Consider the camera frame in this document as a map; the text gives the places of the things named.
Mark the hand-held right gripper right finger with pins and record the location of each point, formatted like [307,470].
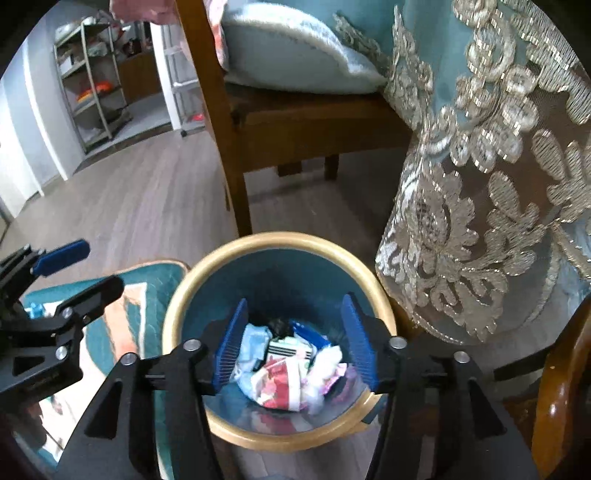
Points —
[358,341]

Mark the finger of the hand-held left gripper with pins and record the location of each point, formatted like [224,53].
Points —
[92,297]
[64,256]

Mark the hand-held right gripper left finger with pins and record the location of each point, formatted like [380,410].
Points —
[233,341]

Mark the red and white packet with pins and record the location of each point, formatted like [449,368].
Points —
[277,383]

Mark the teal bin with yellow rim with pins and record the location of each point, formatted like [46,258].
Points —
[277,240]

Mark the light blue and white wrapper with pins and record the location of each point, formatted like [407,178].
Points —
[253,341]

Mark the blue plastic item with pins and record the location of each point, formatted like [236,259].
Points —
[309,336]

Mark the black and white striped packet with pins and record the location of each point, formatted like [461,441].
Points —
[284,348]

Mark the patterned teal and orange rug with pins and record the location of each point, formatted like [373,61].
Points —
[157,277]

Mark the embroidered blue curtain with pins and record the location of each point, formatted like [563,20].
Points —
[485,184]

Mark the grey metal shelf rack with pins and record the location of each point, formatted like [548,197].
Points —
[87,50]

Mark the round brown wooden furniture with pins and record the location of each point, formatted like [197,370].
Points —
[558,392]

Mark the wooden chair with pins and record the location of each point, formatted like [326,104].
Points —
[286,124]

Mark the fringed seat cushion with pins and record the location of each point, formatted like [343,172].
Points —
[295,50]

